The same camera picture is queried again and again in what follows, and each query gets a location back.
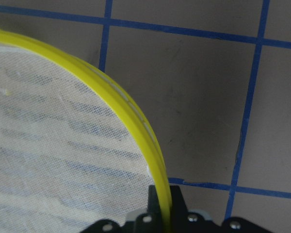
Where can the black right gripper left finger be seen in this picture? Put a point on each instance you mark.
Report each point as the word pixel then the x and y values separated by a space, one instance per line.
pixel 148 220

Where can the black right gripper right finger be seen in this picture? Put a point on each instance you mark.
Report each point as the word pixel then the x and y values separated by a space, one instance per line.
pixel 198 221

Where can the yellow top steamer layer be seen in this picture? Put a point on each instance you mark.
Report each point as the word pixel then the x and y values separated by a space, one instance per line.
pixel 126 102

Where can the white steamer cloth liner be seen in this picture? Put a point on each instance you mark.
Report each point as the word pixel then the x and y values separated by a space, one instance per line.
pixel 63 145

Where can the brown paper table mat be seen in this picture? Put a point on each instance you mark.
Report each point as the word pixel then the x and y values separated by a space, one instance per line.
pixel 213 77

